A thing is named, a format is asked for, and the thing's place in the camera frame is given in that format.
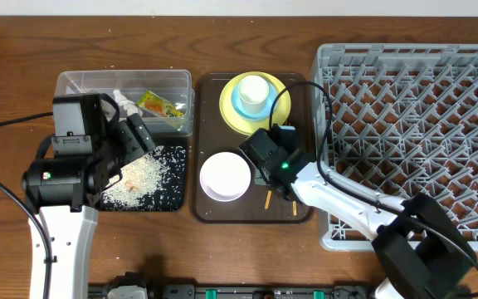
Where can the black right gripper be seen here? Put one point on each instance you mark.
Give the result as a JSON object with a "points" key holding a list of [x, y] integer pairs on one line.
{"points": [[261, 146]]}

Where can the white tissue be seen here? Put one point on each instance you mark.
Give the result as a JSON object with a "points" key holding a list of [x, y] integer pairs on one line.
{"points": [[128, 106]]}

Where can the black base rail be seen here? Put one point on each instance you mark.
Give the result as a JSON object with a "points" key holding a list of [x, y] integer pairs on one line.
{"points": [[136, 285]]}

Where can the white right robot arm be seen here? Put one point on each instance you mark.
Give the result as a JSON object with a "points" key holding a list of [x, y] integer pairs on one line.
{"points": [[422, 253]]}

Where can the wooden chopstick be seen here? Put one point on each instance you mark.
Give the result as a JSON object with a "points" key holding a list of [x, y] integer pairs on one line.
{"points": [[294, 208], [268, 199]]}

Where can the yellow green snack wrapper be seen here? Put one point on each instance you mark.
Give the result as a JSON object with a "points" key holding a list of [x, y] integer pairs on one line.
{"points": [[158, 106]]}

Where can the clear plastic bin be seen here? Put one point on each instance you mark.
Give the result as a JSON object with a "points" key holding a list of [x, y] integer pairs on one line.
{"points": [[175, 86]]}

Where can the white bowl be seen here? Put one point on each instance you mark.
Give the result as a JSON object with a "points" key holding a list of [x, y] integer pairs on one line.
{"points": [[225, 177]]}

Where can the brown plastic tray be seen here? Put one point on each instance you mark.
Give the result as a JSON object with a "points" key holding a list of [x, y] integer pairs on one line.
{"points": [[211, 135]]}

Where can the white cup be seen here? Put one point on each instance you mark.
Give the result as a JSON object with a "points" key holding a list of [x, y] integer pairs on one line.
{"points": [[253, 92]]}

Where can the black plastic tray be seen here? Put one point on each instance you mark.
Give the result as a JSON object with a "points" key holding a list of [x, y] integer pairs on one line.
{"points": [[172, 187]]}

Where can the spilled rice pile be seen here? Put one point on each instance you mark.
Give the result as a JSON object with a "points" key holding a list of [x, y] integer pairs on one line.
{"points": [[139, 182]]}

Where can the yellow plate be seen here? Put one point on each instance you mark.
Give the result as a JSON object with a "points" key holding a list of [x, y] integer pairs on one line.
{"points": [[236, 122]]}

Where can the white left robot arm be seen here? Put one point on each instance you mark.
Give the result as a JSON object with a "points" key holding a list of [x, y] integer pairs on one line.
{"points": [[64, 186]]}

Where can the light blue bowl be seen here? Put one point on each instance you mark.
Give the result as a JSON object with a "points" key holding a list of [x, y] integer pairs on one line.
{"points": [[262, 114]]}

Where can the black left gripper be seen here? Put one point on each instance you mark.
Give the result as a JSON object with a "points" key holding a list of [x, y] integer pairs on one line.
{"points": [[135, 150]]}

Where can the grey dishwasher rack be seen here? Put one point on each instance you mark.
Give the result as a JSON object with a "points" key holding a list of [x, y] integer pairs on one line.
{"points": [[403, 120]]}

